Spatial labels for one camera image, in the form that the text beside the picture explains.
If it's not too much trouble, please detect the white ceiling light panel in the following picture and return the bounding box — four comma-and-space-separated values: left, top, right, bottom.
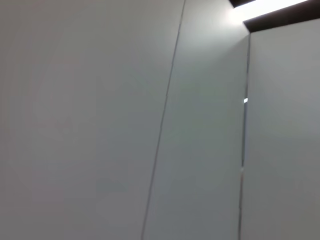
232, 0, 312, 11

